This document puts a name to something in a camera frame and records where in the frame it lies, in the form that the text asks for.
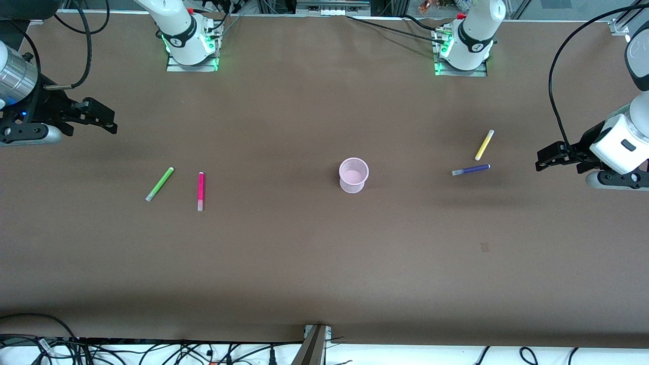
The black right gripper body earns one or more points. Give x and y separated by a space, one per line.
46 105

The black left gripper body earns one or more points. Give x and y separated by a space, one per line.
581 147

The purple marker pen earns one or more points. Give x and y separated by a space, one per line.
471 170

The magenta marker pen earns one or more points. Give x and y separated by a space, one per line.
201 190

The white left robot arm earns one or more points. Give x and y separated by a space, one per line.
474 35

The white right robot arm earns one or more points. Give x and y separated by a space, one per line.
177 25

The yellow marker pen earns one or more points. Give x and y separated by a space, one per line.
484 145

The green marker pen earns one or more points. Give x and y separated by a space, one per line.
159 184

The pink plastic cup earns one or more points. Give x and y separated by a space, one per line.
353 176

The white power strip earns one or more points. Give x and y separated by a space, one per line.
332 10

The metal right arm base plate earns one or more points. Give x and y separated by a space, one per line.
177 67

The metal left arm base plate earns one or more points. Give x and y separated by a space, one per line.
456 72

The aluminium frame profile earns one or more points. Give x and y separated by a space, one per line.
621 25

